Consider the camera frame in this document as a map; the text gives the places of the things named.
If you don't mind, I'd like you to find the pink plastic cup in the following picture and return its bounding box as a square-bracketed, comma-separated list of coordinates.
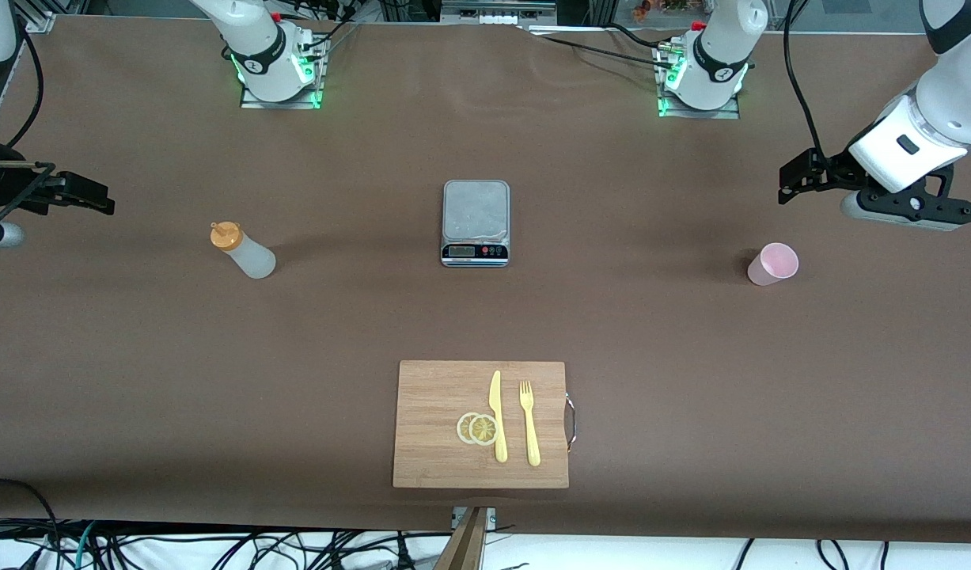
[747, 242, 799, 287]

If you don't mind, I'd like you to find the translucent sauce bottle orange cap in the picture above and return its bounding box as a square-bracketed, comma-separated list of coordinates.
[211, 221, 277, 279]

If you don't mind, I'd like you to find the brown table cover sheet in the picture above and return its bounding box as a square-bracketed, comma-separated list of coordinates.
[0, 14, 971, 544]

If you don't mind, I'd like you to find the silver digital kitchen scale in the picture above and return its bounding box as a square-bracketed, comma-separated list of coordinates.
[441, 180, 510, 268]

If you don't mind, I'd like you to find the white power strip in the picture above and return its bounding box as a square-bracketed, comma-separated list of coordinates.
[440, 0, 557, 29]

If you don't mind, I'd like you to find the yellow plastic fork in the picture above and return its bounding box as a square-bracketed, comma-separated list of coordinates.
[519, 380, 542, 467]

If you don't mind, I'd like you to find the yellow plastic knife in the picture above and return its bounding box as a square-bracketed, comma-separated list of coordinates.
[489, 370, 509, 464]

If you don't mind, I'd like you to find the wooden cutting board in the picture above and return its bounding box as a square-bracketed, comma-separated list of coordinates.
[393, 360, 577, 489]

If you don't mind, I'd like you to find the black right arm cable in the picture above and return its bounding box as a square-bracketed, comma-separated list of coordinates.
[2, 20, 46, 151]

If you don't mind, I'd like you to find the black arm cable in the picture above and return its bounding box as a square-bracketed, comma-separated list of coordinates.
[2, 20, 46, 151]
[782, 0, 834, 163]

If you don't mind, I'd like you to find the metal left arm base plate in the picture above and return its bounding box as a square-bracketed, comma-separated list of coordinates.
[658, 44, 741, 120]

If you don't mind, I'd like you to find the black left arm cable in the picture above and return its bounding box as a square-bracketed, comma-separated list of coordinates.
[782, 0, 834, 163]

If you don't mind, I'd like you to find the aluminium frame corner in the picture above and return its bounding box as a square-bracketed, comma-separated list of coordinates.
[14, 0, 56, 34]

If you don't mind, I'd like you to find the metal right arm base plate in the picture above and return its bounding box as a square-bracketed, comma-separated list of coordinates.
[240, 36, 326, 110]

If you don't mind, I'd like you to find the black base power cable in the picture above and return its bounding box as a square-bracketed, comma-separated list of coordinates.
[521, 22, 684, 76]

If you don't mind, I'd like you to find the teal floor cable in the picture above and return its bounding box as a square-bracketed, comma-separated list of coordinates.
[72, 521, 98, 570]

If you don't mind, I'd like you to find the wooden post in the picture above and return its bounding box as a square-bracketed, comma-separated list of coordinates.
[434, 507, 490, 570]

